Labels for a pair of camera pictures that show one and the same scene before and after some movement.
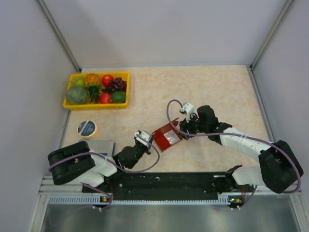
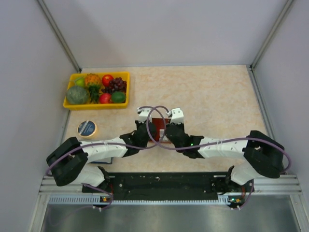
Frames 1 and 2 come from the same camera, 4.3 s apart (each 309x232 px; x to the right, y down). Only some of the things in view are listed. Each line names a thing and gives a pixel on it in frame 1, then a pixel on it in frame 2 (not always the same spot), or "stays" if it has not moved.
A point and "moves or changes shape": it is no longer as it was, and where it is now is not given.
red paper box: (160, 140) moves or changes shape
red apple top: (105, 79) stays
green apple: (79, 81) stays
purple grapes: (116, 85) stays
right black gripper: (185, 125) → (180, 125)
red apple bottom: (105, 98) stays
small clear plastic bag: (172, 138) moves or changes shape
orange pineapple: (92, 82) stays
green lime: (119, 97) stays
